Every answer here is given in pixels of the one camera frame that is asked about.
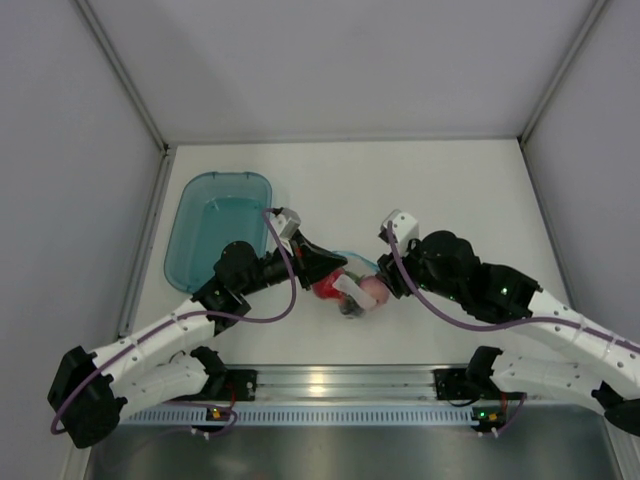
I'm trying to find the teal plastic bin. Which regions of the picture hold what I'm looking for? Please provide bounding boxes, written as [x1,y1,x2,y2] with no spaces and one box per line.
[164,172,272,293]

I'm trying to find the fake cherry tomato bunch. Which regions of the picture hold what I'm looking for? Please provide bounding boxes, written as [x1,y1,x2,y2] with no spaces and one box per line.
[339,270,361,296]

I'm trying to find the clear zip top bag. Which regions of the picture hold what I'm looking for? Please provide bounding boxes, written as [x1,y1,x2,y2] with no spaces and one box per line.
[312,251,391,319]

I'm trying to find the dark purple fake eggplant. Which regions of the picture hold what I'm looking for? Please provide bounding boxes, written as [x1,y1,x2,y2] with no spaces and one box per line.
[339,296,366,318]

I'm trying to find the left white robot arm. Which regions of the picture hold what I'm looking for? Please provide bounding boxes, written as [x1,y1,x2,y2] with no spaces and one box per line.
[47,231,347,449]

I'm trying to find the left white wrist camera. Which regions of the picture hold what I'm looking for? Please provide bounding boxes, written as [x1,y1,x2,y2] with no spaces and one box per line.
[275,208,301,241]

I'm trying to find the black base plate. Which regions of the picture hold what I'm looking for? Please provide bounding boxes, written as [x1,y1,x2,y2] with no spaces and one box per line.
[210,369,257,402]
[433,368,493,401]

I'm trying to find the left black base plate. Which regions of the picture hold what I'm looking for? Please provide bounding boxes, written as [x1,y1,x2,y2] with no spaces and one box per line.
[210,369,257,402]

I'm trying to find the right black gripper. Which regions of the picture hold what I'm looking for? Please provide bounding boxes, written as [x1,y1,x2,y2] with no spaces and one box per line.
[377,236,465,304]

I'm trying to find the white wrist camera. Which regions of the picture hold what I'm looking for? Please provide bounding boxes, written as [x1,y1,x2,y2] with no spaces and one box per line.
[275,208,301,241]
[378,209,419,250]

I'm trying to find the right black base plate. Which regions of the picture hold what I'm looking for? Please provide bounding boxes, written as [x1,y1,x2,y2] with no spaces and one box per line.
[433,368,493,401]

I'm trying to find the white slotted cable duct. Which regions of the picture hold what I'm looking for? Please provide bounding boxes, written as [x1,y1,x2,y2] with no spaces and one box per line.
[121,404,498,427]

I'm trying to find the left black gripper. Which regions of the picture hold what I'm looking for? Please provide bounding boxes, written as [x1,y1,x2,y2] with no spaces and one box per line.
[238,230,347,296]

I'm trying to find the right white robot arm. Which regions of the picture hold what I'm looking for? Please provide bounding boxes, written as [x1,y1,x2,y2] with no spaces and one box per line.
[378,220,639,436]

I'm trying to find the aluminium mounting rail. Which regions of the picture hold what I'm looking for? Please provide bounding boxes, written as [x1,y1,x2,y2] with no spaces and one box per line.
[119,363,601,404]

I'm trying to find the pink fake peach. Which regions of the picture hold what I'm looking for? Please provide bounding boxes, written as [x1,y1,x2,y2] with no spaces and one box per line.
[359,276,390,307]

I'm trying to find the red fake apple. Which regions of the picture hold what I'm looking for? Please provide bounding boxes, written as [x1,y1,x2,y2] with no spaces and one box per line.
[312,268,345,301]

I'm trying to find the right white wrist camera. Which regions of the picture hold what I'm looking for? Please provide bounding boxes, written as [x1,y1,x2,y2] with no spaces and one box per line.
[378,209,419,250]

